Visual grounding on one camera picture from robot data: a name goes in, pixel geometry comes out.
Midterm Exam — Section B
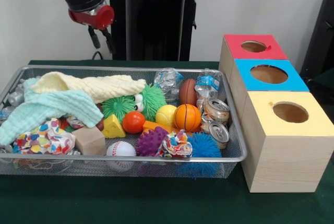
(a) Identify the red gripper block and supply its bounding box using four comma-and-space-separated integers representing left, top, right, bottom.
68, 4, 115, 54

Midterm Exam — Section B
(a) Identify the cream waffle cloth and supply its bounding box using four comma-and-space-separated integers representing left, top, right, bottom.
30, 72, 147, 104

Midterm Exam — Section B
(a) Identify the mint green waffle cloth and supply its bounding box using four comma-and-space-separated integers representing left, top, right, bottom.
0, 77, 104, 146

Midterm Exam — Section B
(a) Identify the orange toy basketball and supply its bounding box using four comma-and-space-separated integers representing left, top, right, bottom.
173, 103, 202, 133

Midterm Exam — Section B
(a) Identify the colourful print cloth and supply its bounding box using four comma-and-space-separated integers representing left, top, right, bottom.
156, 129, 194, 158

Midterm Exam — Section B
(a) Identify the silver mesh bin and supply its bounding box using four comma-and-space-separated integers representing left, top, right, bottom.
0, 64, 248, 179

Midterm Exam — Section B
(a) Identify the wooden three-hole box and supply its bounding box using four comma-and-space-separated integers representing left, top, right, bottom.
218, 34, 334, 193

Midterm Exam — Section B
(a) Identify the green fuzzy toy with eyes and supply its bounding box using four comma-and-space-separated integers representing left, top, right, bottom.
101, 84, 168, 123

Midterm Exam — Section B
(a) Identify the red ball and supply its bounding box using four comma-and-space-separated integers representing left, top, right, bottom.
122, 111, 146, 134

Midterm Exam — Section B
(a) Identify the yellow ball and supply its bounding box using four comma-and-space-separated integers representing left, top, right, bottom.
156, 104, 178, 128

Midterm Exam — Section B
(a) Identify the white toy baseball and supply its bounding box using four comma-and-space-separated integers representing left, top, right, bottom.
106, 141, 137, 172

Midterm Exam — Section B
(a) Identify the purple spiky ball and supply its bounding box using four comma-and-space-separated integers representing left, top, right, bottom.
135, 126, 169, 157

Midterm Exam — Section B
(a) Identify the blue fuzzy ball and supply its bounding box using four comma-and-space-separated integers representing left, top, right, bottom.
187, 132, 222, 175

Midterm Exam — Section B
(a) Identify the dark green tablecloth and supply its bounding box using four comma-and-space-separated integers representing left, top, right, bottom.
312, 71, 334, 97
0, 59, 334, 224

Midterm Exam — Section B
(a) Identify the black chair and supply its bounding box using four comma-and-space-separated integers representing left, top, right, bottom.
300, 0, 334, 78

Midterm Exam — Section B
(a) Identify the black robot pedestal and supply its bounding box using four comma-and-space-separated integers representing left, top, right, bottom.
101, 0, 209, 62

